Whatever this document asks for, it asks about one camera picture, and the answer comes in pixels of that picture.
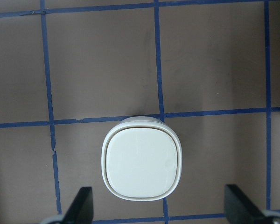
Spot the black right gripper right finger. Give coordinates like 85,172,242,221
224,184,275,224

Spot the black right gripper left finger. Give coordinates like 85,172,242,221
62,187,94,224

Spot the white trash can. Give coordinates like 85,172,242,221
101,116,182,202

